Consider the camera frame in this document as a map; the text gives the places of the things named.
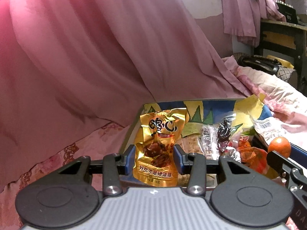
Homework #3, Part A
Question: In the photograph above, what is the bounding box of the orange snack packet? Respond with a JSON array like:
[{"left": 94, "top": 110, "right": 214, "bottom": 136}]
[{"left": 237, "top": 135, "right": 269, "bottom": 175}]

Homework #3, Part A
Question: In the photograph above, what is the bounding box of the pink floral bedsheet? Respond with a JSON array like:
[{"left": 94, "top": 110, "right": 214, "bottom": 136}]
[{"left": 0, "top": 55, "right": 307, "bottom": 230}]

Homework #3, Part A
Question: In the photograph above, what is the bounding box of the gold snack packet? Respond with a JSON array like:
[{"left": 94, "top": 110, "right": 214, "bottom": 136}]
[{"left": 133, "top": 108, "right": 190, "bottom": 187}]

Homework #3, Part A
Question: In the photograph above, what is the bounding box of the lilac curtain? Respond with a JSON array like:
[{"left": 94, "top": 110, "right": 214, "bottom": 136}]
[{"left": 219, "top": 0, "right": 286, "bottom": 46}]

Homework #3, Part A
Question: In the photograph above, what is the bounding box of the yellow item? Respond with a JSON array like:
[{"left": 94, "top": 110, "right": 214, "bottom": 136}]
[{"left": 266, "top": 55, "right": 294, "bottom": 69}]

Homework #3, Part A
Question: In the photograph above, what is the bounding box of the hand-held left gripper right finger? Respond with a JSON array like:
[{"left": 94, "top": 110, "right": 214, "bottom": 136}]
[{"left": 175, "top": 144, "right": 255, "bottom": 196}]

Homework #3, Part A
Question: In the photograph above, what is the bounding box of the black handbag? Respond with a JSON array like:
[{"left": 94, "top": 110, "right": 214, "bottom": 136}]
[{"left": 236, "top": 55, "right": 280, "bottom": 76}]

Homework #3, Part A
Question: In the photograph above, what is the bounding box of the grey quilted bag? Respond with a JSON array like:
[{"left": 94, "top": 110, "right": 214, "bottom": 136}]
[{"left": 276, "top": 65, "right": 299, "bottom": 87}]

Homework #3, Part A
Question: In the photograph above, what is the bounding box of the dark wooden desk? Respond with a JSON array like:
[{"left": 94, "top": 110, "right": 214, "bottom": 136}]
[{"left": 254, "top": 20, "right": 307, "bottom": 91}]

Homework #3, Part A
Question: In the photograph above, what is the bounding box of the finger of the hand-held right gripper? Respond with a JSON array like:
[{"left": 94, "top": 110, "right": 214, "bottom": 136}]
[{"left": 267, "top": 150, "right": 307, "bottom": 192}]

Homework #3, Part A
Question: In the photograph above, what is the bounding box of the dark foil candy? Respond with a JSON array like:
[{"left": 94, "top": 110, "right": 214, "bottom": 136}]
[{"left": 217, "top": 118, "right": 241, "bottom": 163}]

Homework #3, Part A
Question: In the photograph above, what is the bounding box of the clear white bar packet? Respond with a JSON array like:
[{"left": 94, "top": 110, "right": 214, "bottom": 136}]
[{"left": 201, "top": 124, "right": 220, "bottom": 160}]

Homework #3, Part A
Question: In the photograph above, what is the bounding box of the grey box with cartoon lining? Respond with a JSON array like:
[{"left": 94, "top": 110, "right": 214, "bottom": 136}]
[{"left": 119, "top": 98, "right": 292, "bottom": 187}]

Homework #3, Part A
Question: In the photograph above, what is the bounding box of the small tangerine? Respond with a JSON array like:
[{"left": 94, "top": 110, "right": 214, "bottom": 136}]
[{"left": 268, "top": 136, "right": 291, "bottom": 159}]

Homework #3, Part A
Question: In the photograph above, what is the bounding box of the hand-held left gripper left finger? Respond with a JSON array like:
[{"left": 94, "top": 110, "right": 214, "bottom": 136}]
[{"left": 58, "top": 145, "right": 136, "bottom": 196}]

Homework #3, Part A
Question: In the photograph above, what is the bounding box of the clear puffed grain bar packet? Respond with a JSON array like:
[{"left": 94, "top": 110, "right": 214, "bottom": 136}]
[{"left": 181, "top": 134, "right": 204, "bottom": 155}]

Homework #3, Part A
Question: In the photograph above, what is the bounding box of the black box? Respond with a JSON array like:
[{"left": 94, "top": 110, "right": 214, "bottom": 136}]
[{"left": 275, "top": 0, "right": 299, "bottom": 24}]

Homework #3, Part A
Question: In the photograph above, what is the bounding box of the white green snack pouch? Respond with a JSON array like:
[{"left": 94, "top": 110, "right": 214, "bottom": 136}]
[{"left": 251, "top": 116, "right": 288, "bottom": 146}]

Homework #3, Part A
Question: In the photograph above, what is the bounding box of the pink curtain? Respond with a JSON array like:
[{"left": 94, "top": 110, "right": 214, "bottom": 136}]
[{"left": 0, "top": 0, "right": 252, "bottom": 192}]

